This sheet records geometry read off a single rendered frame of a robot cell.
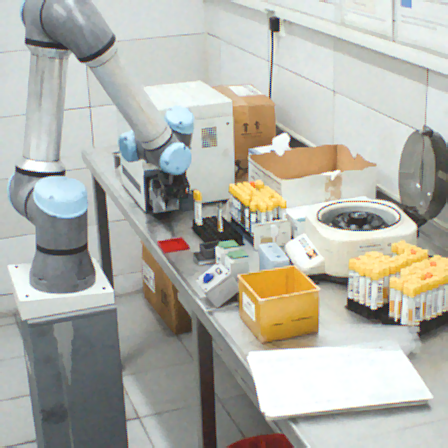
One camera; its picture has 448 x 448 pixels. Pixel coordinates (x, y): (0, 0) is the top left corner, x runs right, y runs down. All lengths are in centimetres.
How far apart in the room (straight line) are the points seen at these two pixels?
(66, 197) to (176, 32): 197
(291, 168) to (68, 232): 85
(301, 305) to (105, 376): 52
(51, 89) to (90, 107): 176
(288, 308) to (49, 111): 70
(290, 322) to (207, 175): 83
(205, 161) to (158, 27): 135
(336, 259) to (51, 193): 66
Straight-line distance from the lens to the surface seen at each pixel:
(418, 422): 163
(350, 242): 206
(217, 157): 258
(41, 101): 207
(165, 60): 386
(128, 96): 200
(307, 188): 238
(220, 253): 214
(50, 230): 200
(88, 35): 193
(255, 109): 298
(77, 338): 205
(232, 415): 322
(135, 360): 358
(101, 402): 215
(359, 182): 244
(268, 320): 183
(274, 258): 199
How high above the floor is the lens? 178
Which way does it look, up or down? 22 degrees down
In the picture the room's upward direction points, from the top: 2 degrees counter-clockwise
